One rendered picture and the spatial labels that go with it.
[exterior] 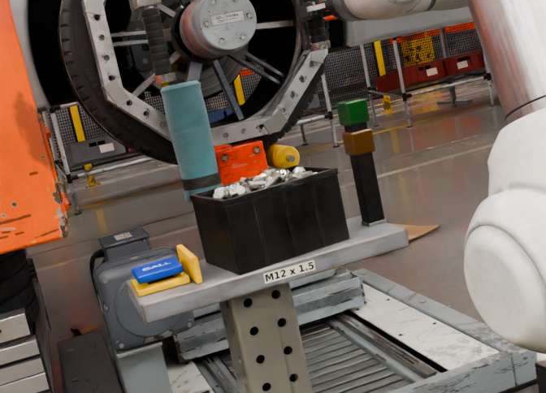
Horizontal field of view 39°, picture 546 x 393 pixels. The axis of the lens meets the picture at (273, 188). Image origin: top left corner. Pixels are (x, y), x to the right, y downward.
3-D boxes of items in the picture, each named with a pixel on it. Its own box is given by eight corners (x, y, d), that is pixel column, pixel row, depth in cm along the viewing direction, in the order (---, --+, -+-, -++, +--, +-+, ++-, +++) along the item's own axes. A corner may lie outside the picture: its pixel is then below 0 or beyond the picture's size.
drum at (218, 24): (240, 53, 185) (227, -6, 183) (266, 46, 165) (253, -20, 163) (184, 65, 181) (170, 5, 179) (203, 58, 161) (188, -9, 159)
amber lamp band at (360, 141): (366, 150, 129) (361, 127, 128) (376, 151, 125) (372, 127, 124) (344, 155, 128) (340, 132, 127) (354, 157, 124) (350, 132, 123)
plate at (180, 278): (180, 272, 123) (179, 265, 123) (191, 282, 115) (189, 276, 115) (132, 286, 121) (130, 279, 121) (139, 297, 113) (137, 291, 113)
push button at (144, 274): (177, 269, 122) (174, 256, 122) (186, 278, 116) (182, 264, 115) (134, 281, 120) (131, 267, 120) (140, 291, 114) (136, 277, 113)
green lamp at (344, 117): (361, 121, 128) (356, 97, 127) (371, 121, 124) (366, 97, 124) (339, 126, 127) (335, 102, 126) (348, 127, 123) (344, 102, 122)
